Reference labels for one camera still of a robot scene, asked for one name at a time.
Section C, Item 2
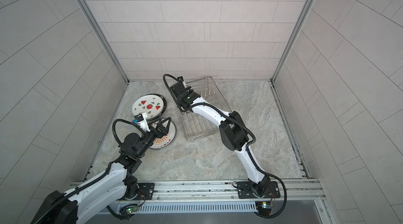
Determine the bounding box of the left green circuit board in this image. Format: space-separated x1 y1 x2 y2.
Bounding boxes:
121 204 141 215

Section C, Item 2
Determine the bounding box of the dark striped rim plate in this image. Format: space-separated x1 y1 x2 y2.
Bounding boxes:
147 93 167 121

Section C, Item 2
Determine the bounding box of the aluminium front rail frame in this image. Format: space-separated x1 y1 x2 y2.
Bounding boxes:
110 179 330 223

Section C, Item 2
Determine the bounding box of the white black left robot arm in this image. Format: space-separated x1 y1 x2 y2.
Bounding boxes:
32 113 172 224

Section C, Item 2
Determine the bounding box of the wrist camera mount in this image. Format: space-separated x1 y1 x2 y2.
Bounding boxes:
133 113 150 133
177 76 186 85

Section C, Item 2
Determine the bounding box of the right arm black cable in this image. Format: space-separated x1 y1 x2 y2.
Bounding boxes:
162 73 288 220

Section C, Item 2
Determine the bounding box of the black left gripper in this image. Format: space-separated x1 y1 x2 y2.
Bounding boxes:
135 117 170 159

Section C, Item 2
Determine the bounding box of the green circuit board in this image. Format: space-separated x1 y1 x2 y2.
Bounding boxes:
121 204 141 215
255 202 274 218

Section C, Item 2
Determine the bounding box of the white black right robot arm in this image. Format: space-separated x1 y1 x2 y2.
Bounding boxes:
168 81 271 197

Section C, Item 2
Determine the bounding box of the right green circuit board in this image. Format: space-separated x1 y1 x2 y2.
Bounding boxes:
255 202 274 218

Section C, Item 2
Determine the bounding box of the white watermelon plate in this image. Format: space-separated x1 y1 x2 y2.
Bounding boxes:
131 93 167 121

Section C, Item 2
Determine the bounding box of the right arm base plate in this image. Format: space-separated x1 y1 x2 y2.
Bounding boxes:
237 181 281 199

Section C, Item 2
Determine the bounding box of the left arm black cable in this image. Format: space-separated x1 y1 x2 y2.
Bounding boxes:
31 118 145 224

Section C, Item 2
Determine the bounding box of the wire metal dish rack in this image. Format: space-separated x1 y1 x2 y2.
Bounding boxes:
176 77 232 142

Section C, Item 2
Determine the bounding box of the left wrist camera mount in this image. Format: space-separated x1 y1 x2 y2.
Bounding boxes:
133 113 150 133

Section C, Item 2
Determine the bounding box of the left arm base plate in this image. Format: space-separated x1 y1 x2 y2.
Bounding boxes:
123 183 155 201

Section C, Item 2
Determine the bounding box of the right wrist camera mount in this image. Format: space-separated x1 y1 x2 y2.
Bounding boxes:
177 76 186 85

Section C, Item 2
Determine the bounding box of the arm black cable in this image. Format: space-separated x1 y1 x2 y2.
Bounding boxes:
31 118 145 224
162 73 288 220

